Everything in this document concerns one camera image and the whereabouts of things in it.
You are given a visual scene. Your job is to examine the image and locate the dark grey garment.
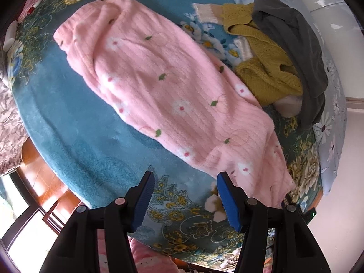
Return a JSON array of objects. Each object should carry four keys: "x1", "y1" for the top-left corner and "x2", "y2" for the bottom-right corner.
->
[{"x1": 252, "y1": 0, "x2": 329, "y2": 131}]

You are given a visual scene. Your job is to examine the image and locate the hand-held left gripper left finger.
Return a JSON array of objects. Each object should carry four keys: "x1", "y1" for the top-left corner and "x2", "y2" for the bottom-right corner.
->
[{"x1": 39, "y1": 171, "x2": 155, "y2": 273}]

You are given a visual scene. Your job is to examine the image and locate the teal floral blanket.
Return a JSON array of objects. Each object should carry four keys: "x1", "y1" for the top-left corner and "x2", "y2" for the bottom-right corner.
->
[{"x1": 6, "y1": 0, "x2": 323, "y2": 268}]

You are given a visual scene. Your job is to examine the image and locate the yellow knit sweater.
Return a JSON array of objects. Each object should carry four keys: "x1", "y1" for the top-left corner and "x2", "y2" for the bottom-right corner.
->
[{"x1": 222, "y1": 3, "x2": 303, "y2": 106}]

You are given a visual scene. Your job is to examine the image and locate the black device with green light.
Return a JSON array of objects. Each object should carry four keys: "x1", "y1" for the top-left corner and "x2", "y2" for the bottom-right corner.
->
[{"x1": 281, "y1": 194, "x2": 317, "y2": 226}]

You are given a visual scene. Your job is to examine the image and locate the light blue floral bedsheet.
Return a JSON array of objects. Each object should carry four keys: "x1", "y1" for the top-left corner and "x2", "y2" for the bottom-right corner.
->
[{"x1": 206, "y1": 0, "x2": 349, "y2": 195}]

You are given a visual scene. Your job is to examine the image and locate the pink floral fleece pants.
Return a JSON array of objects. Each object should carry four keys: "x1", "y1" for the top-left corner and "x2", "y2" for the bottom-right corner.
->
[{"x1": 53, "y1": 0, "x2": 296, "y2": 207}]

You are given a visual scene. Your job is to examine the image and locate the pink cartoon print cloth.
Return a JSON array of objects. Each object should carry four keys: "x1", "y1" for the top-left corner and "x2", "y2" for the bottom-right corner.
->
[{"x1": 97, "y1": 229, "x2": 174, "y2": 273}]

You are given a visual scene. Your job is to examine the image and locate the white fluffy garment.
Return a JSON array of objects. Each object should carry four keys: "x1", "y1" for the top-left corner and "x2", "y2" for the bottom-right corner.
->
[{"x1": 273, "y1": 95, "x2": 304, "y2": 118}]

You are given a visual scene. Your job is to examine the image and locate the brown floral curtain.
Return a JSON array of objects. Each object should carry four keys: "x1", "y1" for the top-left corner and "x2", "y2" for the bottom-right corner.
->
[{"x1": 0, "y1": 41, "x2": 28, "y2": 177}]

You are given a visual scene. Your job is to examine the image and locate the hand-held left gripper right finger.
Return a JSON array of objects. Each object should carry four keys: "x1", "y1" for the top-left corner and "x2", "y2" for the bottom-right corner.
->
[{"x1": 217, "y1": 171, "x2": 332, "y2": 273}]

